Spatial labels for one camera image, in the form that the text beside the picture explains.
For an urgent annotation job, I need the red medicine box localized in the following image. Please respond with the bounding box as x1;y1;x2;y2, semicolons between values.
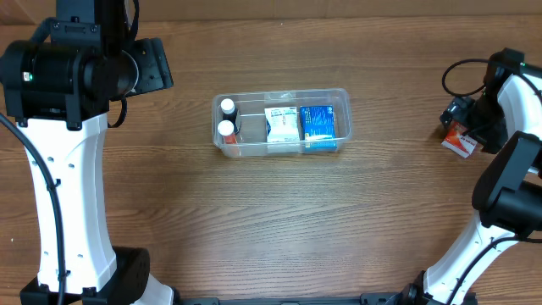
441;122;478;158

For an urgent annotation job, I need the dark bottle white cap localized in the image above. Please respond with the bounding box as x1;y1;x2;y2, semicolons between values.
220;98;241;134

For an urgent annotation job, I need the orange bottle white cap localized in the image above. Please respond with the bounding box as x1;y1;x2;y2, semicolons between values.
217;120;238;145

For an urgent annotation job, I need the white medicine box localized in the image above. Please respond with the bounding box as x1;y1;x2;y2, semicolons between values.
264;107;301;154

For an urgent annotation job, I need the blue lozenge box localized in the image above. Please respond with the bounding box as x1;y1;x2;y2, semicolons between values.
300;105;337;152

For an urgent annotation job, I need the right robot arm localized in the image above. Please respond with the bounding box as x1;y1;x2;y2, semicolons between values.
387;48;541;304

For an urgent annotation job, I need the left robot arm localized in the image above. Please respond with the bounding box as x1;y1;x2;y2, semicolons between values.
1;0;180;305

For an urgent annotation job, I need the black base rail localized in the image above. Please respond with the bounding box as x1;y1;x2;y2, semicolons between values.
174;292;402;305

